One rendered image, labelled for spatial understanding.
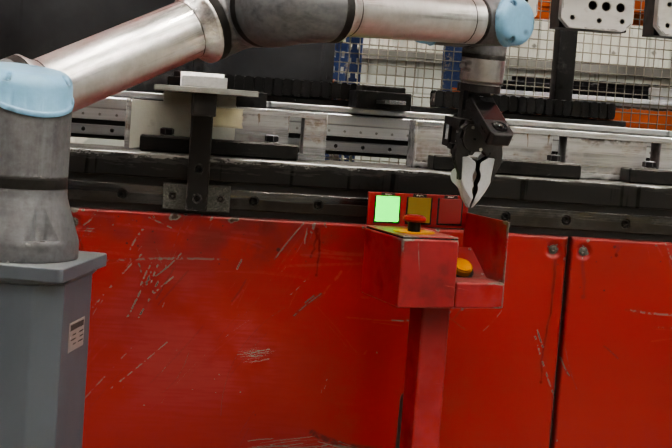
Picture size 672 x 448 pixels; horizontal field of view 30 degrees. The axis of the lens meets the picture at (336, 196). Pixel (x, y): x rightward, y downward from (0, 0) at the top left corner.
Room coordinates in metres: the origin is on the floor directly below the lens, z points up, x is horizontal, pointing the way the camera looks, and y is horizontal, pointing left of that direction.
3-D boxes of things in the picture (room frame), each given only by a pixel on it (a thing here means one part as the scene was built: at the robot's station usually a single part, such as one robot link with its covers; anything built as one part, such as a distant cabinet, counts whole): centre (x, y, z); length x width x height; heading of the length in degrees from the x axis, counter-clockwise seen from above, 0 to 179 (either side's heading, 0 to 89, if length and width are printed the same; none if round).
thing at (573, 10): (2.57, -0.49, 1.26); 0.15 x 0.09 x 0.17; 99
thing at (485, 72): (2.16, -0.23, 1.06); 0.08 x 0.08 x 0.05
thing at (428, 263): (2.16, -0.18, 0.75); 0.20 x 0.16 x 0.18; 112
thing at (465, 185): (2.17, -0.21, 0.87); 0.06 x 0.03 x 0.09; 22
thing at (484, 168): (2.18, -0.24, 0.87); 0.06 x 0.03 x 0.09; 22
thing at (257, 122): (2.46, 0.22, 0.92); 0.39 x 0.06 x 0.10; 99
